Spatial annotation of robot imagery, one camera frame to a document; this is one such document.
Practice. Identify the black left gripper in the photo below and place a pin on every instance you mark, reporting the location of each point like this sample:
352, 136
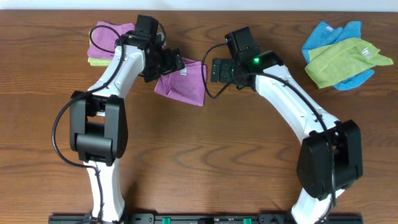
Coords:
168, 63

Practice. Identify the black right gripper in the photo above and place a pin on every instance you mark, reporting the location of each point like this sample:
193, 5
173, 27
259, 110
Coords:
224, 70

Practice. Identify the purple cloth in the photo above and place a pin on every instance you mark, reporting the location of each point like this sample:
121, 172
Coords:
120, 29
183, 85

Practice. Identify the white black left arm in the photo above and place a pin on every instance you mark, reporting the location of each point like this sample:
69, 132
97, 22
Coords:
98, 121

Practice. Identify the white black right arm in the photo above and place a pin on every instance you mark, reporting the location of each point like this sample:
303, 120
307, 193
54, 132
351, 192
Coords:
330, 158

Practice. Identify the folded purple cloth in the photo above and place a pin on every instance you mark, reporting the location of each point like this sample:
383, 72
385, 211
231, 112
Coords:
120, 29

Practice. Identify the folded green cloth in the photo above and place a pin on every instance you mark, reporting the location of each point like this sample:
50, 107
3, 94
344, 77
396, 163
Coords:
96, 61

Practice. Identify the blue cloth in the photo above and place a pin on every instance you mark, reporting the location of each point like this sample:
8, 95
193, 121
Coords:
323, 35

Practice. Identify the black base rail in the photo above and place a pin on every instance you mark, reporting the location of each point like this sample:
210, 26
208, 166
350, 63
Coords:
148, 218

